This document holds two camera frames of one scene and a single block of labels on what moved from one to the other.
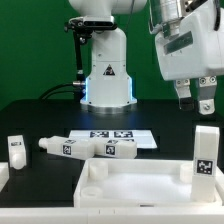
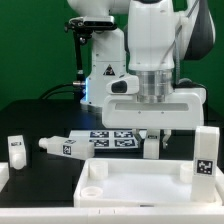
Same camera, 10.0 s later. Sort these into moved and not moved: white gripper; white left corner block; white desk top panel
Moved: white gripper
Not moved: white left corner block; white desk top panel
